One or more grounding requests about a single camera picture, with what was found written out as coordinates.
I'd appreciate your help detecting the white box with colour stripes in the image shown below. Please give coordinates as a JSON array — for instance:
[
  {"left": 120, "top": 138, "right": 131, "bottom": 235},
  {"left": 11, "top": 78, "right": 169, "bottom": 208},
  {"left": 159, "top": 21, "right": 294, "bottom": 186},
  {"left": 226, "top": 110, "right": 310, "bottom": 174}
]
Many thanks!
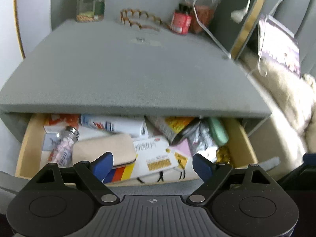
[{"left": 102, "top": 163, "right": 135, "bottom": 184}]

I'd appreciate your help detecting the beige clasp case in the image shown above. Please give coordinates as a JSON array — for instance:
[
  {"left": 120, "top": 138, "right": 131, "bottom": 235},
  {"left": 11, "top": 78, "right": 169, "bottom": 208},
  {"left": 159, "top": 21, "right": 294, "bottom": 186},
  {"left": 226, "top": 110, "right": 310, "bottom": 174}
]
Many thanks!
[{"left": 72, "top": 134, "right": 137, "bottom": 167}]

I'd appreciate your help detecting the candy bottle with metal cap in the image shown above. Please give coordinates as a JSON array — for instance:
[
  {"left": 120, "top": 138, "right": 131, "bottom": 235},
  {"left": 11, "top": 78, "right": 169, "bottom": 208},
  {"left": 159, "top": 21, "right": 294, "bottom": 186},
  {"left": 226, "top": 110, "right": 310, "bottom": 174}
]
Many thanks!
[{"left": 48, "top": 126, "right": 79, "bottom": 167}]

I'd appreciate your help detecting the white spray bottle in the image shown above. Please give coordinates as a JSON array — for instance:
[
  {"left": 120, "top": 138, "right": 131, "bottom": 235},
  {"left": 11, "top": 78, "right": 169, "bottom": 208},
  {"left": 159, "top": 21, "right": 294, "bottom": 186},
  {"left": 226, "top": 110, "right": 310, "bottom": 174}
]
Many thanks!
[{"left": 80, "top": 114, "right": 148, "bottom": 138}]

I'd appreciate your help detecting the gold foil wrapper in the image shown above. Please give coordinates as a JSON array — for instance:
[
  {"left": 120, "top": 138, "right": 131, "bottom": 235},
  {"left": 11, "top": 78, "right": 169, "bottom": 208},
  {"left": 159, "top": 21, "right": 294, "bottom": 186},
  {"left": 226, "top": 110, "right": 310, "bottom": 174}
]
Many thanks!
[{"left": 216, "top": 146, "right": 233, "bottom": 165}]

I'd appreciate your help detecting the silver foil packet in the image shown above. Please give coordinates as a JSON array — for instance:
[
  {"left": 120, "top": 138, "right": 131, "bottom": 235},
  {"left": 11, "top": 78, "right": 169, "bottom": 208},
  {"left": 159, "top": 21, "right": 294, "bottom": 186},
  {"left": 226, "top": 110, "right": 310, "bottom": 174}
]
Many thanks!
[{"left": 187, "top": 120, "right": 218, "bottom": 163}]

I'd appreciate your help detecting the mint green case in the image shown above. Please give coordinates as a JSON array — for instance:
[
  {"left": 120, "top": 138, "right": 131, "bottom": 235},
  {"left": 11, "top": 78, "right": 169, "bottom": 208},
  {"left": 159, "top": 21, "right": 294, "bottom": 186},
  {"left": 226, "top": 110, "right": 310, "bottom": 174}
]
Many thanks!
[{"left": 207, "top": 117, "right": 229, "bottom": 147}]

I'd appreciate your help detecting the white box with yellow label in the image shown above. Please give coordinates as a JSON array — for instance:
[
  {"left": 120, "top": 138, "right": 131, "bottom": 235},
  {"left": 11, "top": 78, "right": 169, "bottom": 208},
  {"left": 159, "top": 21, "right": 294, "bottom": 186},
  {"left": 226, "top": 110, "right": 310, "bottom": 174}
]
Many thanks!
[{"left": 130, "top": 136, "right": 196, "bottom": 184}]

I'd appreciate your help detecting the yellow label silver pouch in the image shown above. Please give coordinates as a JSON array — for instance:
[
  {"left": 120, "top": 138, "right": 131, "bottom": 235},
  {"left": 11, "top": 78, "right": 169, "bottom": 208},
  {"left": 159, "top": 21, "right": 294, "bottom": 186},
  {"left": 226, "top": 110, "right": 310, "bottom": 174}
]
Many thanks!
[{"left": 147, "top": 116, "right": 200, "bottom": 145}]

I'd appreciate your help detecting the red orange box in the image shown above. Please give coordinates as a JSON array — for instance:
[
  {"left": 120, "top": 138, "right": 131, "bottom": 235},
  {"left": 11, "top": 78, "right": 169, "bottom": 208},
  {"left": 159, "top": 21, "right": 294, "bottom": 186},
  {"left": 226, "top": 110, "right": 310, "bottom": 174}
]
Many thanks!
[{"left": 43, "top": 114, "right": 80, "bottom": 133}]

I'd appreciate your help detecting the grey nightstand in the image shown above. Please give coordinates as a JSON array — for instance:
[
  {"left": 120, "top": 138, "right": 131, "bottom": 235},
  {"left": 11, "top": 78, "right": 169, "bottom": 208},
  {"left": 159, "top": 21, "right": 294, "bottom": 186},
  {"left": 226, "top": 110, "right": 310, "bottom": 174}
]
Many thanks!
[{"left": 0, "top": 19, "right": 273, "bottom": 144}]

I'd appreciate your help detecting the cream fluffy blanket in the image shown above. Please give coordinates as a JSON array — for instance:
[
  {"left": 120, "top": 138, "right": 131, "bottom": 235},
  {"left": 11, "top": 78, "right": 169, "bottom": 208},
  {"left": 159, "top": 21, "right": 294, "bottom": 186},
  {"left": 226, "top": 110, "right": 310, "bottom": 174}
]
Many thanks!
[{"left": 241, "top": 50, "right": 315, "bottom": 153}]

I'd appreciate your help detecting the red supplement bottle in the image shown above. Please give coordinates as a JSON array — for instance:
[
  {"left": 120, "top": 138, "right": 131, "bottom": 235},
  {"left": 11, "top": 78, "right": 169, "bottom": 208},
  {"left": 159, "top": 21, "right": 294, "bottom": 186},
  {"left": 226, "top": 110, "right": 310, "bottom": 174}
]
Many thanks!
[{"left": 170, "top": 3, "right": 192, "bottom": 35}]

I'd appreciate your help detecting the white power plug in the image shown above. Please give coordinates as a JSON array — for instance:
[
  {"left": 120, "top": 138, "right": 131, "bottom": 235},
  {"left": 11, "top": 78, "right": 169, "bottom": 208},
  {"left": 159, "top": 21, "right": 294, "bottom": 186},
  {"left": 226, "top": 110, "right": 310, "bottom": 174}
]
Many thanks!
[{"left": 231, "top": 8, "right": 248, "bottom": 24}]

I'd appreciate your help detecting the glass jar with black lid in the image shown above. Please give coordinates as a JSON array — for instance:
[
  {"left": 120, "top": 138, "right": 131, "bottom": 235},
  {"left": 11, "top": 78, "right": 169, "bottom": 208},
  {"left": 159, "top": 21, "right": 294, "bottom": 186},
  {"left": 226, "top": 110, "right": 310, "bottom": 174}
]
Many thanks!
[{"left": 76, "top": 0, "right": 105, "bottom": 23}]

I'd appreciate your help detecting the clear bag of red berries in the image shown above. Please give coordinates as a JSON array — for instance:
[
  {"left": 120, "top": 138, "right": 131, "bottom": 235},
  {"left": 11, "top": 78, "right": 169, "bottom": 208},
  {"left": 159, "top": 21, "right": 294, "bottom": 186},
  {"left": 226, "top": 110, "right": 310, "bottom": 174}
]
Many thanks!
[{"left": 184, "top": 0, "right": 221, "bottom": 34}]

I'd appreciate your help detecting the white charging cable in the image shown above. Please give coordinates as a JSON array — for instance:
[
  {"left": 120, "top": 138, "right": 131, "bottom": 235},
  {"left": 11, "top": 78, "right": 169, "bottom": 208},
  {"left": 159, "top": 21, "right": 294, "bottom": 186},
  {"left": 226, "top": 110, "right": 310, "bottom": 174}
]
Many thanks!
[{"left": 192, "top": 0, "right": 287, "bottom": 77}]

